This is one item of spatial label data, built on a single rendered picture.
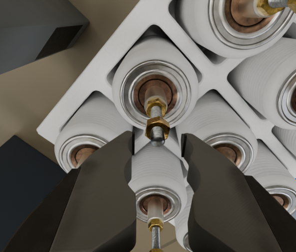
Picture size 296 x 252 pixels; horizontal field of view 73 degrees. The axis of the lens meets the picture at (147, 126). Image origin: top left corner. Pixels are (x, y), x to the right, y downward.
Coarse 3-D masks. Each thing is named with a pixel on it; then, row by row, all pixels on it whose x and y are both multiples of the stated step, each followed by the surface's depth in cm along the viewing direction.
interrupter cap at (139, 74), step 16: (144, 64) 20; (160, 64) 20; (128, 80) 21; (144, 80) 21; (160, 80) 21; (176, 80) 20; (128, 96) 21; (144, 96) 22; (176, 96) 21; (128, 112) 22; (144, 112) 22; (176, 112) 22
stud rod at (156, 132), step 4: (152, 108) 18; (156, 108) 17; (160, 108) 18; (152, 112) 17; (156, 112) 17; (160, 112) 17; (152, 116) 16; (152, 128) 15; (156, 128) 14; (160, 128) 14; (152, 132) 14; (156, 132) 14; (160, 132) 14; (152, 136) 14; (156, 136) 13; (160, 136) 13; (164, 136) 14; (152, 140) 14; (156, 140) 14; (160, 140) 14; (164, 140) 14; (152, 144) 14; (156, 144) 14; (160, 144) 14
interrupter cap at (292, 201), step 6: (270, 186) 27; (276, 186) 27; (282, 186) 27; (288, 186) 27; (270, 192) 28; (276, 192) 28; (282, 192) 28; (288, 192) 28; (294, 192) 27; (276, 198) 29; (282, 198) 29; (288, 198) 28; (294, 198) 28; (282, 204) 29; (288, 204) 29; (294, 204) 29; (288, 210) 29; (294, 210) 29
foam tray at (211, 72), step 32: (160, 0) 24; (128, 32) 25; (160, 32) 35; (288, 32) 28; (96, 64) 27; (192, 64) 34; (224, 64) 27; (64, 96) 29; (224, 96) 29; (256, 128) 31; (288, 160) 34
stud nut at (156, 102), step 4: (152, 100) 18; (156, 100) 18; (160, 100) 18; (148, 104) 18; (152, 104) 18; (156, 104) 18; (160, 104) 18; (164, 104) 18; (148, 108) 18; (164, 108) 18; (148, 112) 18; (164, 112) 18
